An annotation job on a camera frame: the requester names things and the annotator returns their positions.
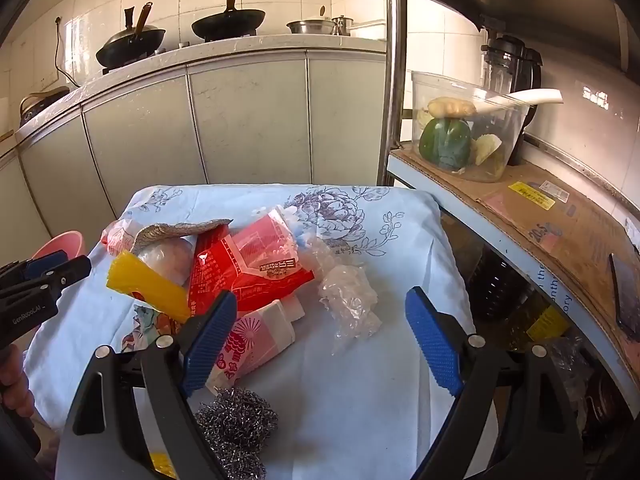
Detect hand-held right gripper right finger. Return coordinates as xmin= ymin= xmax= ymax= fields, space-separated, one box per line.
xmin=404 ymin=286 xmax=586 ymax=480

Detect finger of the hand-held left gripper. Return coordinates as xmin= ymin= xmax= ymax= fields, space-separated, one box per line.
xmin=30 ymin=256 xmax=92 ymax=297
xmin=0 ymin=250 xmax=69 ymax=288

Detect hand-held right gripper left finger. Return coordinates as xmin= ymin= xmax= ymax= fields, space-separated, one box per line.
xmin=55 ymin=290 xmax=238 ymax=480

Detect pink plastic bucket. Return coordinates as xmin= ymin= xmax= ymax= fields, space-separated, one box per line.
xmin=31 ymin=231 xmax=87 ymax=267

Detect trash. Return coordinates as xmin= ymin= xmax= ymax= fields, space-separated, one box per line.
xmin=207 ymin=297 xmax=306 ymax=396

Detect yellow bubble wrap sheet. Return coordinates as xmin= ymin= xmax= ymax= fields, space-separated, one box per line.
xmin=106 ymin=251 xmax=193 ymax=323

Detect red plastic package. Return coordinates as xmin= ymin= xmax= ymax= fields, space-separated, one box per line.
xmin=187 ymin=207 xmax=316 ymax=317

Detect person's left hand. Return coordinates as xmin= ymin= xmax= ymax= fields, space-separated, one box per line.
xmin=0 ymin=345 xmax=36 ymax=429

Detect pink white wrapper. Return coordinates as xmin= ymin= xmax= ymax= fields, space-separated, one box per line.
xmin=101 ymin=219 xmax=138 ymax=256

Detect colourful printed wrapper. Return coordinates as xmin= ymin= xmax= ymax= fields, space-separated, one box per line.
xmin=121 ymin=305 xmax=187 ymax=358

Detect steel wool scrubber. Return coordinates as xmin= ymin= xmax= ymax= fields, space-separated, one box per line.
xmin=220 ymin=442 xmax=268 ymax=480
xmin=195 ymin=387 xmax=280 ymax=448

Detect dark plastic bottle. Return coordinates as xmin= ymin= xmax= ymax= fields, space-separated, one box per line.
xmin=470 ymin=249 xmax=532 ymax=322

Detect clear crumpled plastic wrap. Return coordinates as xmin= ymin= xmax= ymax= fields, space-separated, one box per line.
xmin=295 ymin=230 xmax=341 ymax=273
xmin=318 ymin=263 xmax=383 ymax=356

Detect white crumpled plastic bag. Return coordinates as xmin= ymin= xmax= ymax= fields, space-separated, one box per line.
xmin=137 ymin=236 xmax=197 ymax=288

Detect floral light blue cloth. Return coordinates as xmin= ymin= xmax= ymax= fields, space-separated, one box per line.
xmin=22 ymin=184 xmax=498 ymax=480

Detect yellow oil bottle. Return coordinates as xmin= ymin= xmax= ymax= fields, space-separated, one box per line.
xmin=500 ymin=292 xmax=573 ymax=356

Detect crumpled grey plastic bag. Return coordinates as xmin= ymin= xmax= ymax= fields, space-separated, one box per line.
xmin=542 ymin=337 xmax=598 ymax=406

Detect brown cardboard sheet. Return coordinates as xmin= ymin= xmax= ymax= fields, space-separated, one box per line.
xmin=400 ymin=147 xmax=640 ymax=361

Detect black smartphone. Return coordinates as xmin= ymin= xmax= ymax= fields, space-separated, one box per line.
xmin=609 ymin=252 xmax=640 ymax=343

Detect green bell pepper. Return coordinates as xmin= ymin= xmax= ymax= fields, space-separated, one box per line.
xmin=419 ymin=117 xmax=472 ymax=172

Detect pale cabbage piece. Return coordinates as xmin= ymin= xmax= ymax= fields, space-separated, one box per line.
xmin=472 ymin=132 xmax=503 ymax=166

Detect black gas stove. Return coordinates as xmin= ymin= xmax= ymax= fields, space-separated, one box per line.
xmin=101 ymin=30 xmax=258 ymax=77

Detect grey kitchen counter cabinet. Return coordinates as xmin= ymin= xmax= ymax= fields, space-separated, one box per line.
xmin=0 ymin=34 xmax=388 ymax=241

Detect ginger root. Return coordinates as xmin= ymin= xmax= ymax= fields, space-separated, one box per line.
xmin=427 ymin=97 xmax=476 ymax=121

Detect clear plastic container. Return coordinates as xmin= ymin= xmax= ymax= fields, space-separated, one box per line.
xmin=411 ymin=71 xmax=531 ymax=183

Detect white plastic ladle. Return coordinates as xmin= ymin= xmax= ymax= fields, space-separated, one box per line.
xmin=470 ymin=88 xmax=564 ymax=116

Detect metal shelf rack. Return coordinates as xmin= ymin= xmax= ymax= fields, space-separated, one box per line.
xmin=376 ymin=0 xmax=640 ymax=411

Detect large steel pot with lid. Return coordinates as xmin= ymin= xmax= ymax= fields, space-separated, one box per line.
xmin=286 ymin=6 xmax=337 ymax=36

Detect dark pot with beige handle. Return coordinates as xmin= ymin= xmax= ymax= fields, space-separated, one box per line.
xmin=19 ymin=86 xmax=71 ymax=128

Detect black power cable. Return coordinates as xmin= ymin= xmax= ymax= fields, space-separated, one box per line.
xmin=54 ymin=16 xmax=81 ymax=88

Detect wooden handled spatula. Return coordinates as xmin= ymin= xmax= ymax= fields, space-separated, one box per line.
xmin=132 ymin=2 xmax=153 ymax=36

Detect black wok with wooden handle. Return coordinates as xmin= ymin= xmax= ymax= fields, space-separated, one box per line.
xmin=191 ymin=0 xmax=267 ymax=41

